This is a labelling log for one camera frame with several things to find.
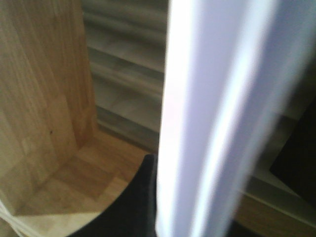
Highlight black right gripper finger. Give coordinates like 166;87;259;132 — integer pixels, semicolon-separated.
70;154;158;237

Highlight white paper sheets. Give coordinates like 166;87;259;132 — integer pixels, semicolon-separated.
156;0;316;237

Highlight wooden shelf unit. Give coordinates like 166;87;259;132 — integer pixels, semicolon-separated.
0;0;316;237

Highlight grey curtain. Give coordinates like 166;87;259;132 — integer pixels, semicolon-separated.
81;0;168;152

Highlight white cable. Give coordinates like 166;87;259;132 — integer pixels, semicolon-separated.
0;197;38;237

